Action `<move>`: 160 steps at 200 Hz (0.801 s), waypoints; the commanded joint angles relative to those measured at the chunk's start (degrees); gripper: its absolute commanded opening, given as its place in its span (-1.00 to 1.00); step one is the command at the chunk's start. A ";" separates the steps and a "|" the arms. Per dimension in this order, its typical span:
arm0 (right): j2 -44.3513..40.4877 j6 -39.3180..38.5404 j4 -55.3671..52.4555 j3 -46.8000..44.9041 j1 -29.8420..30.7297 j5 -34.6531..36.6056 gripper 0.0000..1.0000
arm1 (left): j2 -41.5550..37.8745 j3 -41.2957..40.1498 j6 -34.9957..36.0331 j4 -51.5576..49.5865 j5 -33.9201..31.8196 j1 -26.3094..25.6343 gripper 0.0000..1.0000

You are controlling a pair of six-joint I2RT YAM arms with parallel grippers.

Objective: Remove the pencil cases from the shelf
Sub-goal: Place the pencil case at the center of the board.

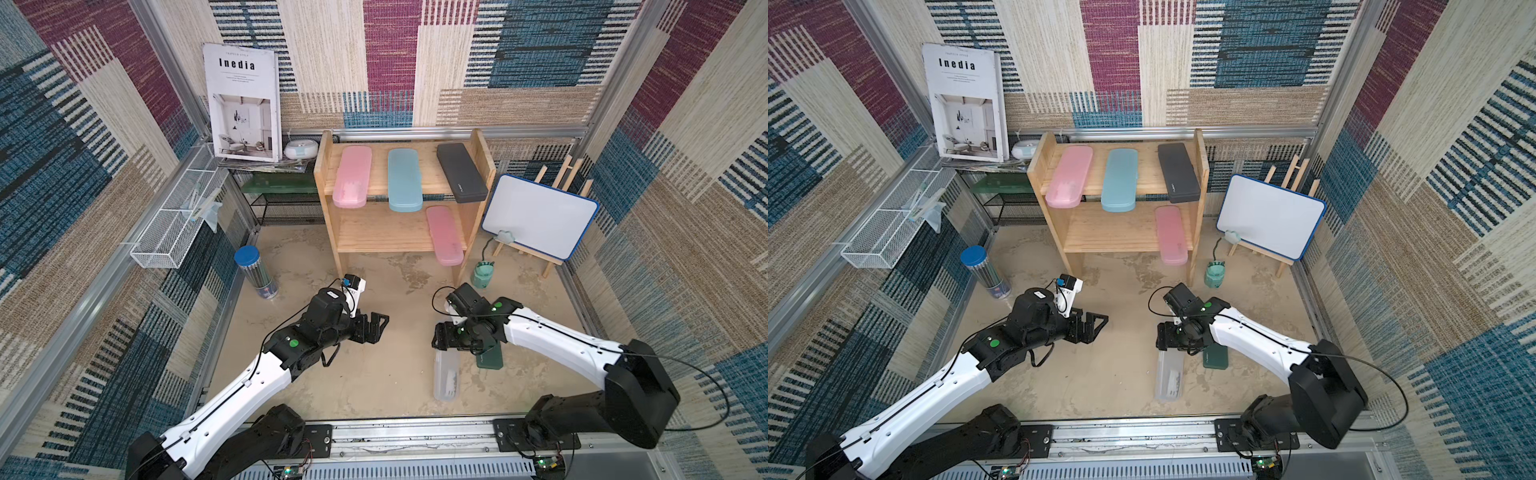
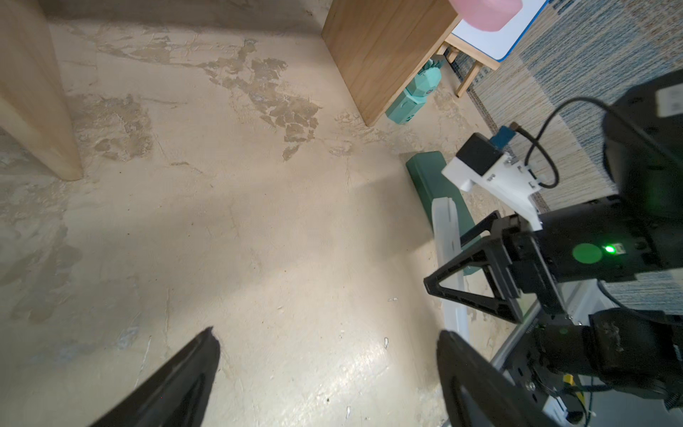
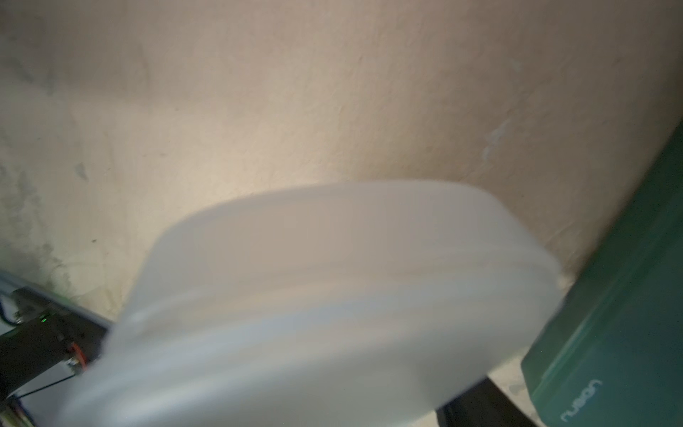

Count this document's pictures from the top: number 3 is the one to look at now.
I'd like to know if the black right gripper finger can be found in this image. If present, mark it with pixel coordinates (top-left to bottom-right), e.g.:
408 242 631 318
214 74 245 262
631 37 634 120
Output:
436 377 536 427

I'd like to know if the dark green pencil case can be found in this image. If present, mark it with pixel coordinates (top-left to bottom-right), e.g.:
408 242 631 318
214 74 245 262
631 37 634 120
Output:
521 129 682 426

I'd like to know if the translucent white pencil case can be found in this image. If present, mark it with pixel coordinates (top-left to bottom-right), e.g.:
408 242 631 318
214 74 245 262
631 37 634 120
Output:
54 181 562 426

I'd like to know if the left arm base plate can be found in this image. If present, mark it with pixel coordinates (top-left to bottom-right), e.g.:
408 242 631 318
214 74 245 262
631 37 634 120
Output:
1 286 112 400

